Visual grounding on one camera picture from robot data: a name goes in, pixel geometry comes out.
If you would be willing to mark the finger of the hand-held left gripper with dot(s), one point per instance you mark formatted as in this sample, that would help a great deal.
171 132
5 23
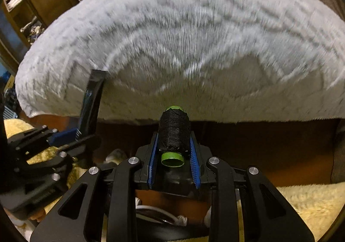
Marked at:
63 154
66 134

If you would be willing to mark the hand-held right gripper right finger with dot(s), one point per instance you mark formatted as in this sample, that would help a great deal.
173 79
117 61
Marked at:
194 164

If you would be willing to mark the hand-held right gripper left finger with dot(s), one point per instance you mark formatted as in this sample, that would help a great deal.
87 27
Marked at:
151 161

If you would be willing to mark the black thread spool green core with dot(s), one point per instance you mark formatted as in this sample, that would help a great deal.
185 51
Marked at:
172 134

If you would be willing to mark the grey fluffy blanket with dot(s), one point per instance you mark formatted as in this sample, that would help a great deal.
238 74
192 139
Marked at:
188 50

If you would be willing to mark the yellow fluffy rug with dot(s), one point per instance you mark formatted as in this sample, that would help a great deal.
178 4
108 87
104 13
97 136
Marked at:
307 204

